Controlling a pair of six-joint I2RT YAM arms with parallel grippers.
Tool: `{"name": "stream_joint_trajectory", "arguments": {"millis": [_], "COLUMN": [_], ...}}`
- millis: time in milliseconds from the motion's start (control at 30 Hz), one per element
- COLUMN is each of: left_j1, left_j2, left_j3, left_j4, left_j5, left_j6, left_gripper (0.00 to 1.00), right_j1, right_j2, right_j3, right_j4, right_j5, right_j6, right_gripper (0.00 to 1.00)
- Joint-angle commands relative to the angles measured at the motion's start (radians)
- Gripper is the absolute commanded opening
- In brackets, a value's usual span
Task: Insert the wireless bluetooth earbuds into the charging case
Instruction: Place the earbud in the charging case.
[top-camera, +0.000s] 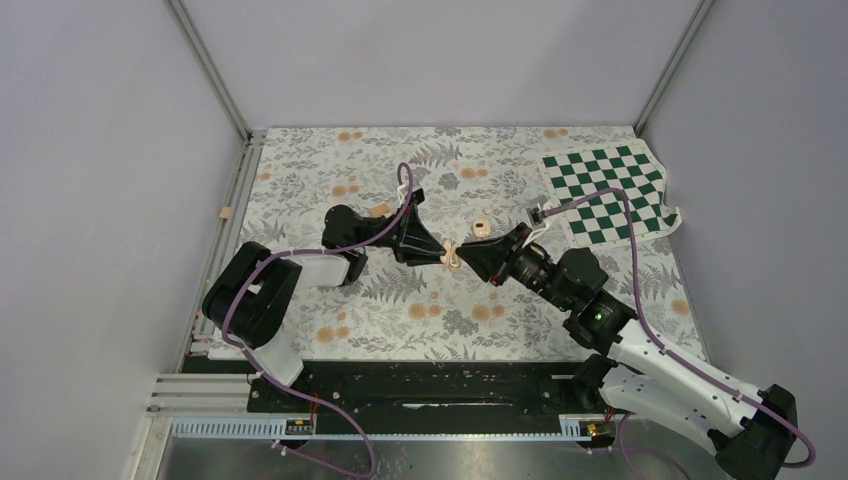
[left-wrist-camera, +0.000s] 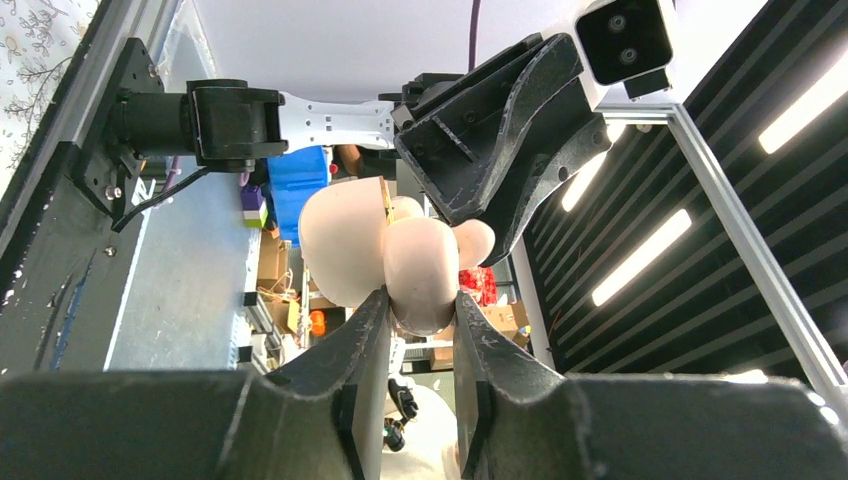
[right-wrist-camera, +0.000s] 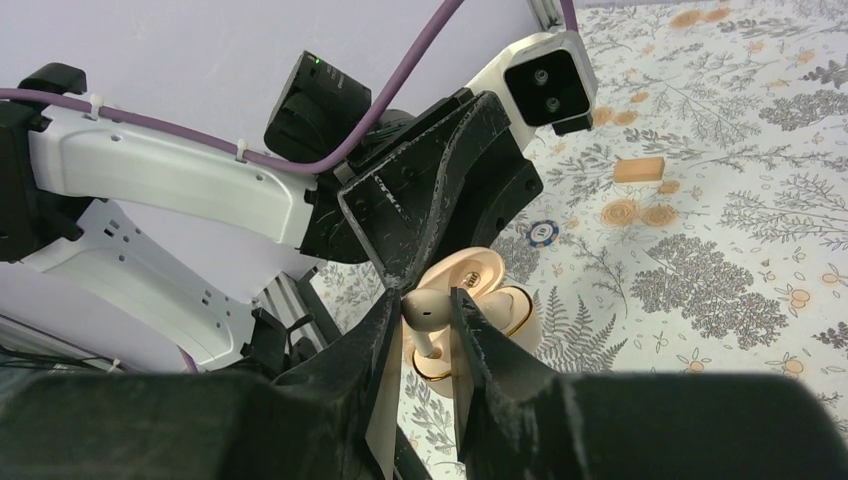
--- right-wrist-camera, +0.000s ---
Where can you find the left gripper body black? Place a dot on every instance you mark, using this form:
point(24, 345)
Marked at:
point(404, 151)

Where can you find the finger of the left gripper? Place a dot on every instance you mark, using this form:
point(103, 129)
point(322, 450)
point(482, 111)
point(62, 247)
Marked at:
point(454, 185)

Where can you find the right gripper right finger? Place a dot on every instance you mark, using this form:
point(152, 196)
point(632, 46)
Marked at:
point(517, 418)

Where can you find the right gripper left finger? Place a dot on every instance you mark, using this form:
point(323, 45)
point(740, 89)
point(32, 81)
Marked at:
point(331, 417)

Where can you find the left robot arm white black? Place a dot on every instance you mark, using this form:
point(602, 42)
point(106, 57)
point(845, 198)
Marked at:
point(178, 229)

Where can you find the blue poker chip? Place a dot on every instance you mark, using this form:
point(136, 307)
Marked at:
point(542, 233)

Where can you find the floral patterned table mat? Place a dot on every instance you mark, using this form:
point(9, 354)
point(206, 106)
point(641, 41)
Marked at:
point(734, 262)

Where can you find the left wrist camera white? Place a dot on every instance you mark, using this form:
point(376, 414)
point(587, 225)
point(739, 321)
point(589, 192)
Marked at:
point(544, 79)

